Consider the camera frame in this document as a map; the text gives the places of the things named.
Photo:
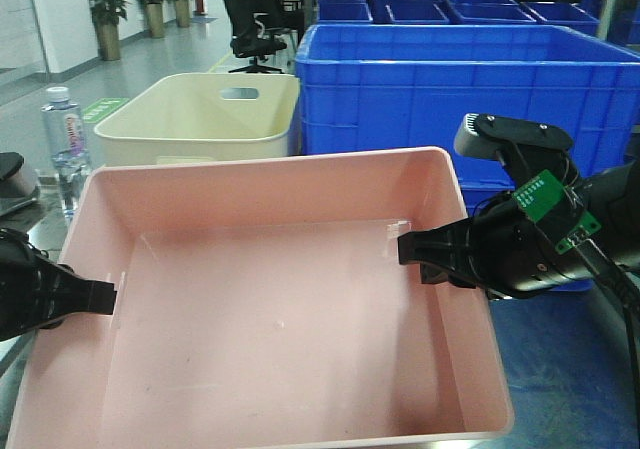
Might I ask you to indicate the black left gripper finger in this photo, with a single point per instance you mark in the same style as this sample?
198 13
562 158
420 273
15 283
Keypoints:
62 292

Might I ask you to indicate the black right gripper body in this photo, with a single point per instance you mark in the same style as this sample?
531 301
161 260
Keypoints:
513 258

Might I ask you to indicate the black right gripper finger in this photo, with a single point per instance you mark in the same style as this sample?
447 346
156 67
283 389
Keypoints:
445 245
459 277

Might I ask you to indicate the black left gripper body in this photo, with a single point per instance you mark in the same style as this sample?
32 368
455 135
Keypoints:
20 284

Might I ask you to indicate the pink plastic bin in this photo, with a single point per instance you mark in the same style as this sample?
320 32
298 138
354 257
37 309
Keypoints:
262 304

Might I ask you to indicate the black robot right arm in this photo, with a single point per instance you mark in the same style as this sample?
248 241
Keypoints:
610 255

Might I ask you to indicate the cream plastic bin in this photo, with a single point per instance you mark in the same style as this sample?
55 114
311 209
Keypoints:
204 117

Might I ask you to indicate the green circuit board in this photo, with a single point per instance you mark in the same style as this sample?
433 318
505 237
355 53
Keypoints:
556 211

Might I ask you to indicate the clear water bottle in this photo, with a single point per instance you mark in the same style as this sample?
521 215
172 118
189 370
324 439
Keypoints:
68 147

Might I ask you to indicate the large blue crate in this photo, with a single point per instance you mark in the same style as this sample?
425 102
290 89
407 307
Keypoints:
367 87

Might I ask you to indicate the potted plant in gold pot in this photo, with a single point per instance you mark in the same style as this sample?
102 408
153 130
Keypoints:
106 15

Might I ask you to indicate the black office chair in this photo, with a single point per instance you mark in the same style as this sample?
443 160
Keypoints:
254 24

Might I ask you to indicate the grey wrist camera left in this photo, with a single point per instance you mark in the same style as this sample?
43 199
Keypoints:
19 183

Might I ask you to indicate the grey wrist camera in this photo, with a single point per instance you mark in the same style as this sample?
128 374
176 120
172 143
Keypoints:
19 183
481 135

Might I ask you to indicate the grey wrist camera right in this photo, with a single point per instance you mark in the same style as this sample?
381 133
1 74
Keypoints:
481 135

